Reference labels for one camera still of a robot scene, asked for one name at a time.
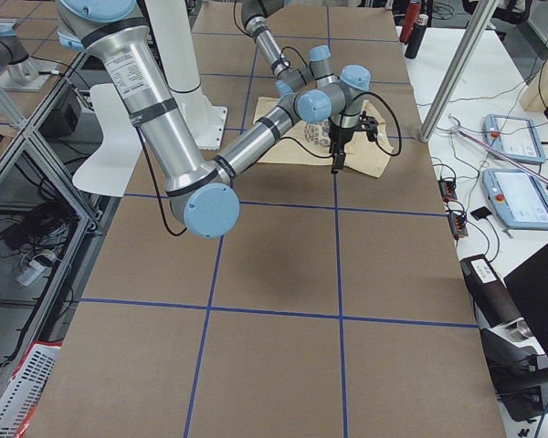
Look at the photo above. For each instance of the near blue teach pendant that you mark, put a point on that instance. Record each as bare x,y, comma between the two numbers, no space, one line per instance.
517,198

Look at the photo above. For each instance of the black bottle clear cap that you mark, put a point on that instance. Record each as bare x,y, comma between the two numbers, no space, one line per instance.
416,37

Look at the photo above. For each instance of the white plastic chair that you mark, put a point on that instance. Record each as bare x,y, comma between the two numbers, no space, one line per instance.
108,170

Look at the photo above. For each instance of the red bottle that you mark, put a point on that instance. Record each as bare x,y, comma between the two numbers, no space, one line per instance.
412,12

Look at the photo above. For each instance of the reach grabber stick tool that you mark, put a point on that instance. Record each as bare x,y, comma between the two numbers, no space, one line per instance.
493,144

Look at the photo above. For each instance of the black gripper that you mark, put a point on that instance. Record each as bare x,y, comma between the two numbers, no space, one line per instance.
338,135

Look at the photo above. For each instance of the white perforated basket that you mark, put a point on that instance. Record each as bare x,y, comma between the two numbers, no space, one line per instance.
25,387

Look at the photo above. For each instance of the blue teach pendant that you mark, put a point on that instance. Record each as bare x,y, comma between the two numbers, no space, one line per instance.
520,136
517,198

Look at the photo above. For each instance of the beige long-sleeve printed shirt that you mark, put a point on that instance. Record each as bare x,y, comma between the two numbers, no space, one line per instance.
309,144

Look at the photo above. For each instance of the far blue teach pendant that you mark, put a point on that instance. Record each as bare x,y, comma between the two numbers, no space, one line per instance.
520,136

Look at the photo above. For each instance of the black monitor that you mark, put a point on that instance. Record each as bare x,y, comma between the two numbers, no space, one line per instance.
528,287

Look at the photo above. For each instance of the aluminium frame post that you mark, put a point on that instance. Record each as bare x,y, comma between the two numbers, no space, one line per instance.
468,43

